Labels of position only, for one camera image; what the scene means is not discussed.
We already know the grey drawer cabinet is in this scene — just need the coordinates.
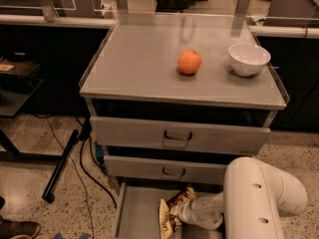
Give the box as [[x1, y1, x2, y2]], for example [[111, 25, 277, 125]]
[[81, 13, 288, 239]]

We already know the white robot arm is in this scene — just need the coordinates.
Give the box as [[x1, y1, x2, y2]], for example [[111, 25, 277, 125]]
[[178, 157, 308, 239]]

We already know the black metal stand leg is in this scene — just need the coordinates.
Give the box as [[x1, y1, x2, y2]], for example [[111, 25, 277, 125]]
[[42, 129, 79, 203]]

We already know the orange fruit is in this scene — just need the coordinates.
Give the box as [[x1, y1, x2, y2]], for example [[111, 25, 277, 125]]
[[177, 49, 202, 75]]

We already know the white bowl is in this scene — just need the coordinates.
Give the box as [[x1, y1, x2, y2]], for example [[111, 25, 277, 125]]
[[228, 43, 271, 77]]

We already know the black floor cable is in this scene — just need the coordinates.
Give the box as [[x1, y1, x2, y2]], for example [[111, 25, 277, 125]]
[[79, 136, 118, 210]]

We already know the black side table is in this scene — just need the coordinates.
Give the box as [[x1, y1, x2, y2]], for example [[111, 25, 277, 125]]
[[0, 80, 42, 162]]

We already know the grey drawer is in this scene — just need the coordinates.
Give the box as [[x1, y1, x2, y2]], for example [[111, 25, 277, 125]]
[[111, 180, 226, 239], [90, 117, 270, 155], [104, 155, 234, 184]]

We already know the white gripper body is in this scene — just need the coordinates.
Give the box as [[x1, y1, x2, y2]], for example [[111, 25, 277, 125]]
[[178, 199, 206, 225]]

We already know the middle grey drawer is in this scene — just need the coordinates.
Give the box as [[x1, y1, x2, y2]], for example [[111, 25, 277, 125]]
[[104, 155, 234, 184]]

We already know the bottom grey drawer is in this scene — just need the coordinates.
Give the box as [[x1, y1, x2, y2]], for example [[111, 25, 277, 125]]
[[111, 180, 226, 239]]

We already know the top grey drawer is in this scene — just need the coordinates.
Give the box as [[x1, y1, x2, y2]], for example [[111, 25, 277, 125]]
[[90, 117, 270, 155]]

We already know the brown chip bag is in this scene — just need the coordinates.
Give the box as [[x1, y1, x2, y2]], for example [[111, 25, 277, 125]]
[[159, 184, 195, 239]]

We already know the dark shoe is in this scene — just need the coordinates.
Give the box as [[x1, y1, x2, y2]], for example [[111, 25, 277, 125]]
[[0, 215, 41, 239]]

